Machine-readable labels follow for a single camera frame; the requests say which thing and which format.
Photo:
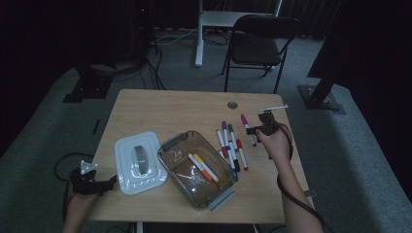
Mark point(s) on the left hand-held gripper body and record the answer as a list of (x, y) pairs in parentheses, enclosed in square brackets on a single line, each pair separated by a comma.
[(85, 184)]

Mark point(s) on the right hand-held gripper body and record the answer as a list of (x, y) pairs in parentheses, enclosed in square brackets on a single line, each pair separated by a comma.
[(268, 126)]

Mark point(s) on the red cap white marker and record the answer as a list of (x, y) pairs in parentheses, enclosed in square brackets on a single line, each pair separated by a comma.
[(242, 155)]

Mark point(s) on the dark curtain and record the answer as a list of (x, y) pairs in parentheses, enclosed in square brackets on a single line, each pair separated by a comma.
[(307, 16)]

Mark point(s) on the green cap white marker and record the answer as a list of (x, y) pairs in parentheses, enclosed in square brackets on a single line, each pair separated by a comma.
[(231, 129)]

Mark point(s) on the black stand with base plate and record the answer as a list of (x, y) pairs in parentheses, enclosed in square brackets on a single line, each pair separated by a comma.
[(320, 97)]

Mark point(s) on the white desk frame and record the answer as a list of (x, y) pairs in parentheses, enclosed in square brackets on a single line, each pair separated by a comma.
[(199, 48)]

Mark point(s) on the person's right hand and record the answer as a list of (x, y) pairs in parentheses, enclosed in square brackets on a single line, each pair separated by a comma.
[(277, 147)]

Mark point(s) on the yellow cap white marker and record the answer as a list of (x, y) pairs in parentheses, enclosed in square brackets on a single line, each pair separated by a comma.
[(207, 168)]

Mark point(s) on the magenta cap white marker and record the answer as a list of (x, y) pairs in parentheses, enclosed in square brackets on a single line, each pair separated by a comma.
[(244, 119)]

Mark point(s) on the dark equipment rack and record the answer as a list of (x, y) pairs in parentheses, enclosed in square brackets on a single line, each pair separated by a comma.
[(129, 32)]

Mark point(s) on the small black floor object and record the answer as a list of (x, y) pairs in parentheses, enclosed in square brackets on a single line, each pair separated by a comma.
[(96, 126)]

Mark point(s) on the orange cap white marker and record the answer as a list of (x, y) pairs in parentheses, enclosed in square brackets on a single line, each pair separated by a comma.
[(198, 165)]

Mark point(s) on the person's left hand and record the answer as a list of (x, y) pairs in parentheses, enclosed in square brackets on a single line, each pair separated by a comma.
[(79, 204)]

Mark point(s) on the grey tape piece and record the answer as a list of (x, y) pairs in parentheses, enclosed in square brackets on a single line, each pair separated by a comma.
[(310, 193)]

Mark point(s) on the purple cap white marker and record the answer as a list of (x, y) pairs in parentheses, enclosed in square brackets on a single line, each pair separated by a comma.
[(225, 129)]

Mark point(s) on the black stand base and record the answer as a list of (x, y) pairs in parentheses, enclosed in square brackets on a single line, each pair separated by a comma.
[(90, 89)]

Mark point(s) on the black folding chair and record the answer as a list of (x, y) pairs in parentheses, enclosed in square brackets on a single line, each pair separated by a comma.
[(256, 48)]

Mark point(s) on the grey round table grommet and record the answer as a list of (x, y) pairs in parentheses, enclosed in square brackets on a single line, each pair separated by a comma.
[(232, 105)]

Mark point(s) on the black cap white marker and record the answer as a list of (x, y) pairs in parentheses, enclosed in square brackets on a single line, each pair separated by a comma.
[(236, 165)]

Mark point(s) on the clear plastic box grey latches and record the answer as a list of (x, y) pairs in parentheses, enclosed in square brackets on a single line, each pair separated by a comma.
[(210, 194)]

